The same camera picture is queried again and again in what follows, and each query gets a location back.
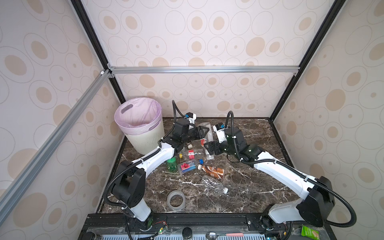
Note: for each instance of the metal spoon red handle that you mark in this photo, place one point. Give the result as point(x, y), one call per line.
point(214, 236)

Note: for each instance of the crushed bottle pink label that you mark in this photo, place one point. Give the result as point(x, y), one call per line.
point(187, 167)

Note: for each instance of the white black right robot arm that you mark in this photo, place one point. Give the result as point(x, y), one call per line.
point(316, 196)

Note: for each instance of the clear tape roll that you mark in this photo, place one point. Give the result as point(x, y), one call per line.
point(176, 200)

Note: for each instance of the white plastic waste bin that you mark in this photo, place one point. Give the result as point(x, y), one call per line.
point(147, 142)

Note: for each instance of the black frame post left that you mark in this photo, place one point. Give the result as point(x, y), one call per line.
point(96, 44)

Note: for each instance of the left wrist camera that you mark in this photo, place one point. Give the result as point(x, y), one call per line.
point(191, 116)

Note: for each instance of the crushed clear bottle white cap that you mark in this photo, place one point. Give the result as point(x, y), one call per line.
point(213, 186)

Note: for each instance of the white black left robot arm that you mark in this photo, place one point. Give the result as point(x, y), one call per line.
point(127, 188)

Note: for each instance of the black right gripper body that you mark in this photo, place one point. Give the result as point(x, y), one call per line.
point(223, 147)

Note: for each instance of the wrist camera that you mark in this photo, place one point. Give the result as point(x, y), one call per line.
point(191, 116)
point(219, 129)

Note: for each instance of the black round knob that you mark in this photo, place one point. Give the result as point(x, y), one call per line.
point(187, 233)

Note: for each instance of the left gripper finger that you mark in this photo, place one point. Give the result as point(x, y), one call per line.
point(205, 127)
point(201, 133)

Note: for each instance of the green plastic soda bottle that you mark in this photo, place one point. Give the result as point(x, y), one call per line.
point(172, 165)

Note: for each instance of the aluminium frame bar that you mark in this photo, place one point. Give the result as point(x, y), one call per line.
point(207, 70)
point(27, 176)

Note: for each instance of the clear bottle green cap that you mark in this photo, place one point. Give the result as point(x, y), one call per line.
point(208, 138)

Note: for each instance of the pink bin liner bag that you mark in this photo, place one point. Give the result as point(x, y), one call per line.
point(138, 116)

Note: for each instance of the black frame post right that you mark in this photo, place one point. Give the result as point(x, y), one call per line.
point(329, 19)

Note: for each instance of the brown Nescafe bottle front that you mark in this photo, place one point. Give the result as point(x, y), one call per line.
point(214, 172)

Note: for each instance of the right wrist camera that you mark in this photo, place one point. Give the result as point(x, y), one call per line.
point(219, 129)

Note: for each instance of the green snack packet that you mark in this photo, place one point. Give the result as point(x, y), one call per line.
point(310, 233)

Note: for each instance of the clear bottle red label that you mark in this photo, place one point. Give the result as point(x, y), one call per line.
point(191, 154)

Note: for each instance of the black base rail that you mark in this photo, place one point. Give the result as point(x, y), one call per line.
point(170, 226)

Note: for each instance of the black frame post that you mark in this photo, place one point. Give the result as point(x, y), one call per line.
point(329, 19)
point(96, 44)

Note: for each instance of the aluminium frame bar back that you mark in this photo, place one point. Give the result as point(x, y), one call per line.
point(207, 70)

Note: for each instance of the aluminium frame bar left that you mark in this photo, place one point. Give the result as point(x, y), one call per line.
point(27, 176)

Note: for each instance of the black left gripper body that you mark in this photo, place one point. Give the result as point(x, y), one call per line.
point(190, 135)

